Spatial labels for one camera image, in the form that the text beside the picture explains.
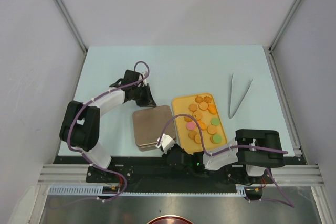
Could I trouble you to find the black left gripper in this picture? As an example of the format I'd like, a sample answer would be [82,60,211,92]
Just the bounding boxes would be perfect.
[132,83,156,108]

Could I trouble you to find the rose gold tin lid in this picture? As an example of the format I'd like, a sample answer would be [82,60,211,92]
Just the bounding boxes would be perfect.
[132,105,173,146]

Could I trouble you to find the rose gold cookie tin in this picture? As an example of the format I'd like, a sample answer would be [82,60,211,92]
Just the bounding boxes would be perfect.
[138,144,161,152]

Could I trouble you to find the metal tongs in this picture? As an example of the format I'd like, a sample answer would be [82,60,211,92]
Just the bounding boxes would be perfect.
[227,73,254,119]

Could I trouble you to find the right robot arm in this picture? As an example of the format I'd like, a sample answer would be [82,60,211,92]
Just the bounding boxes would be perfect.
[156,129,288,183]

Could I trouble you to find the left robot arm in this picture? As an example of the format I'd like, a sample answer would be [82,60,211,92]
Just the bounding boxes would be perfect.
[59,70,156,182]

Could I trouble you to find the pink sandwich cookie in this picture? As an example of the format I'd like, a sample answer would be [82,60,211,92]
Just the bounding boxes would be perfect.
[186,122,196,131]

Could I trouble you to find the swirl butter cookie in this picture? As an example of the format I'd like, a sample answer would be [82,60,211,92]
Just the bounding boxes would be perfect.
[184,116,193,122]
[203,96,212,103]
[195,95,203,103]

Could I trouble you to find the orange fish cookie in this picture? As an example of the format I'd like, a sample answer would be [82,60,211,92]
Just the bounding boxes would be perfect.
[197,120,207,131]
[208,104,217,114]

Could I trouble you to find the green macaron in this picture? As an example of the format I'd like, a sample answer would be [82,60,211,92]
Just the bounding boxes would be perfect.
[211,134,222,144]
[211,118,221,126]

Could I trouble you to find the tan sandwich cookie spotted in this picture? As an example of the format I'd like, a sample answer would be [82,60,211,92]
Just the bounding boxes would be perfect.
[193,111,203,120]

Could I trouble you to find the flower butter cookie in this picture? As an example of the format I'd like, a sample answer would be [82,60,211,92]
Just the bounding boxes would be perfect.
[188,104,198,112]

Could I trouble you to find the yellow plastic tray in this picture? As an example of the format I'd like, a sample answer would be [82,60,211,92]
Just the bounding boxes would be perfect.
[172,93,227,154]

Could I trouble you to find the red round object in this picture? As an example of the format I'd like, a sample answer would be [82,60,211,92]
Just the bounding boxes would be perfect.
[148,215,193,224]

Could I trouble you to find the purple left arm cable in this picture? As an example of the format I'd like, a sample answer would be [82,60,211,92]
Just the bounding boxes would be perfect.
[67,60,150,204]

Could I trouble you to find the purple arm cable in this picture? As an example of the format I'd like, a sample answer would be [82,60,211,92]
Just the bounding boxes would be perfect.
[67,60,150,204]
[156,114,295,208]

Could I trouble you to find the white cable duct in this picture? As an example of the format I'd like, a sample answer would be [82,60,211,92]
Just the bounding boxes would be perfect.
[48,184,261,197]

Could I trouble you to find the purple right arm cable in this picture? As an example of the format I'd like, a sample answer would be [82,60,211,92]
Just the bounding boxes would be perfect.
[156,114,295,208]

